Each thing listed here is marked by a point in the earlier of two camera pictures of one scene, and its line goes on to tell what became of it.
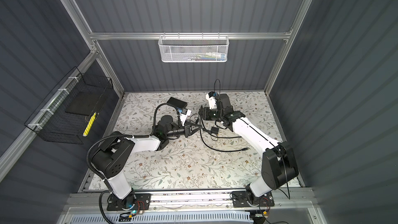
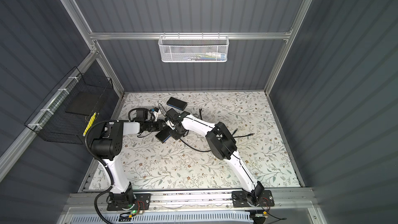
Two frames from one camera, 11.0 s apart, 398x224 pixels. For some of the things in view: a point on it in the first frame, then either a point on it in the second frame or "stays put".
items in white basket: (208, 56) stays put
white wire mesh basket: (193, 49) stays put
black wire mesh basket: (65, 115) stays put
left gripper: (187, 130) → (160, 125)
